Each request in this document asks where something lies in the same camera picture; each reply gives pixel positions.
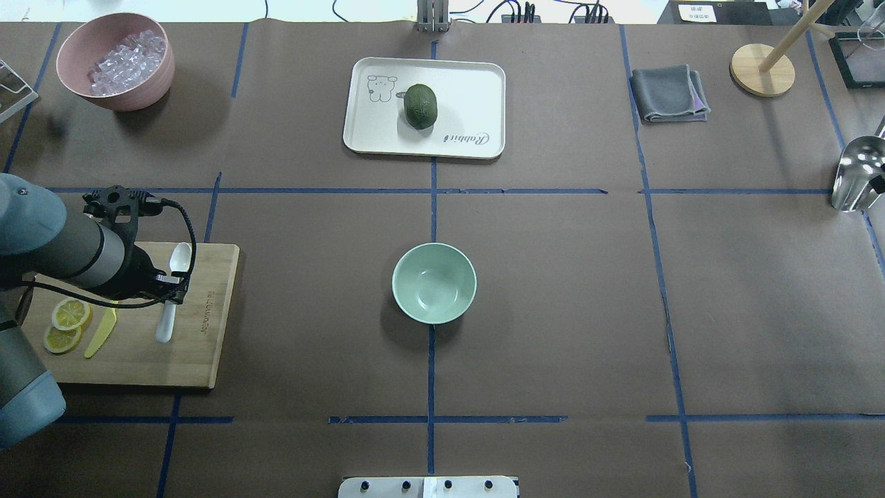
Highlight metal ice scoop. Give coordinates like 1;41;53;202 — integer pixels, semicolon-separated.
831;120;884;212

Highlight light green bowl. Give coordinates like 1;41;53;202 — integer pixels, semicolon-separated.
391;242;478;325

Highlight green lime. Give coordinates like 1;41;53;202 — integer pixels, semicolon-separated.
402;83;438;130

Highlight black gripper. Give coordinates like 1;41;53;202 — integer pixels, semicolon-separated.
119;246;189;305

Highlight white plastic spoon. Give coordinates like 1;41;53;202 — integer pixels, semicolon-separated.
156;242;192;344

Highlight bamboo cutting board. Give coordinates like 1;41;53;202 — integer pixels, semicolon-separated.
22;243;240;389

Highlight white rectangular tray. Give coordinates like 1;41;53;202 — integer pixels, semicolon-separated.
342;57;506;160

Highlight clear ice cubes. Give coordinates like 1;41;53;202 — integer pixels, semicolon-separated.
88;29;169;97

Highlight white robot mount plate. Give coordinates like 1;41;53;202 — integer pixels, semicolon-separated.
337;475;521;497

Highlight white wire cup rack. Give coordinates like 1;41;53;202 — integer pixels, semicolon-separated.
0;60;39;123

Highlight yellow plastic knife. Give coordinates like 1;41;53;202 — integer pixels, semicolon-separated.
84;308;118;359

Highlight black framed glass tray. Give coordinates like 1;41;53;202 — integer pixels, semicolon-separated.
828;32;884;89

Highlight grey folded cloth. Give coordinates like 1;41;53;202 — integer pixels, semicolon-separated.
630;65;711;122

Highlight wooden mug tree stand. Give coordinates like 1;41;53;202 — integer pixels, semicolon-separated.
729;1;835;98

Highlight aluminium frame post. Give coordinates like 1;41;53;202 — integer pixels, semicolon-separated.
416;0;451;33

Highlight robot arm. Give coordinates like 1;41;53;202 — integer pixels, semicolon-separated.
1;174;197;450

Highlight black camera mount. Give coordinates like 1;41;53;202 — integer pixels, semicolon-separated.
82;185;163;243

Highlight black power strip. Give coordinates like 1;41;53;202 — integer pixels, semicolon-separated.
499;1;615;25

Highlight pink bowl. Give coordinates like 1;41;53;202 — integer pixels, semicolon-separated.
55;12;175;111

